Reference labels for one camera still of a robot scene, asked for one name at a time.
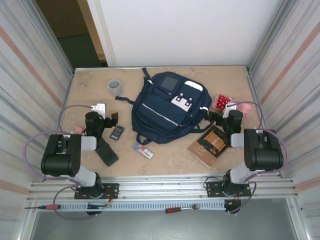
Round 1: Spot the pink plush pig red dress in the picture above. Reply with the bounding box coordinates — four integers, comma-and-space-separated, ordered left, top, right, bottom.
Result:
212, 94, 252, 118

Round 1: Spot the brown book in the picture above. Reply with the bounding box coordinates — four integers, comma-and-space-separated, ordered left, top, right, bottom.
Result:
187, 124, 232, 169

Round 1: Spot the black rectangular case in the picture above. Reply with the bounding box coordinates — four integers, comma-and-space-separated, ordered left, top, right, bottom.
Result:
96, 138, 120, 168

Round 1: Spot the white red pen pack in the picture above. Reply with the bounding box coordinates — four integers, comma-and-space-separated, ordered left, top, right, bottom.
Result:
132, 142, 155, 159

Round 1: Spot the navy blue backpack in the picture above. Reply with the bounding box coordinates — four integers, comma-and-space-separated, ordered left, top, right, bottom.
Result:
114, 67, 214, 146

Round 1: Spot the grey plastic cup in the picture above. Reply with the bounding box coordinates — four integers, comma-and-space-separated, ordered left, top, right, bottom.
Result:
107, 79, 123, 97

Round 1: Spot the tan wooden door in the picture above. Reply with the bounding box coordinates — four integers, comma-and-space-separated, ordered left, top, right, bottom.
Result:
76, 0, 107, 62

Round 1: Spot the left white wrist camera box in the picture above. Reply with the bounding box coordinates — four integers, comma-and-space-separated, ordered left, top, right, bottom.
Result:
90, 102, 106, 118

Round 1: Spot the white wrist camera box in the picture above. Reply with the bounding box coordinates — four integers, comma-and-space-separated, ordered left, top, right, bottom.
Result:
90, 102, 106, 118
223, 102, 237, 119

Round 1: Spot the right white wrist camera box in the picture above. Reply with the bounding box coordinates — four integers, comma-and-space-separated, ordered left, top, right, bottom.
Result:
223, 102, 237, 119

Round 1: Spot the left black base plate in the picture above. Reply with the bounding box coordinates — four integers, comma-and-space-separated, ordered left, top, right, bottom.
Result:
74, 183, 120, 200

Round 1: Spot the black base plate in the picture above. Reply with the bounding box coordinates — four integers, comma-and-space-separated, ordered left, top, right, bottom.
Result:
206, 181, 252, 198
74, 183, 120, 200

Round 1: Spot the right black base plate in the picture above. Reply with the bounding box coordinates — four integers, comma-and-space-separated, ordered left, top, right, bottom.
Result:
206, 181, 252, 198

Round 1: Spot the aluminium mounting rail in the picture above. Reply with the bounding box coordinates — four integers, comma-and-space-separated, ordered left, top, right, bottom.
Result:
26, 172, 300, 203

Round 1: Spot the black orange wire bundle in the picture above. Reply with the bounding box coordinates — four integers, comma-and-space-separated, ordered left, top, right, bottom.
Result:
223, 192, 243, 214
87, 188, 119, 210

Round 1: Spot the white slotted cable duct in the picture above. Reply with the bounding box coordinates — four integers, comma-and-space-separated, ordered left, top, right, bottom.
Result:
59, 201, 227, 211

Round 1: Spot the red handled screwdriver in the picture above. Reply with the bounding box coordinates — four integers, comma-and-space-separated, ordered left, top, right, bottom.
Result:
24, 204, 62, 210

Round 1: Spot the red handled ratchet wrench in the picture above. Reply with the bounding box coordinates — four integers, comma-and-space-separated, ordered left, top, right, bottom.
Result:
165, 203, 201, 214

